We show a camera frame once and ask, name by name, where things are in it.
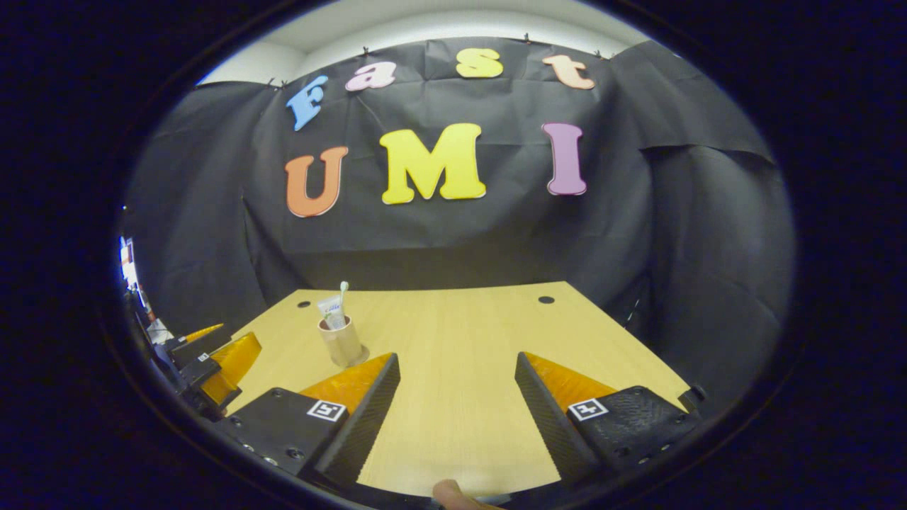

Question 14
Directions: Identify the wooden desktop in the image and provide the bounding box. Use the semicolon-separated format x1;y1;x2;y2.
227;281;692;498

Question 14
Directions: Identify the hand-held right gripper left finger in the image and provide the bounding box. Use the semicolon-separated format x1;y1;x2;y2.
213;352;401;489

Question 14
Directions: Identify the white toothpaste tube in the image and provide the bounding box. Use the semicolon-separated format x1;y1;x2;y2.
317;295;347;331

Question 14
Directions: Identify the black backdrop cloth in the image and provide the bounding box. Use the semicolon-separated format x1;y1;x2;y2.
120;37;798;419

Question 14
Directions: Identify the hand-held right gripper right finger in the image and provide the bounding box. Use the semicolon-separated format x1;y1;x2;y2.
515;351;699;488

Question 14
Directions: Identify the beige cup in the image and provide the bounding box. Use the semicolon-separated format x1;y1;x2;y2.
317;315;369;368

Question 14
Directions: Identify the bright screen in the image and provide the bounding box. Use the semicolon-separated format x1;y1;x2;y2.
118;236;143;307

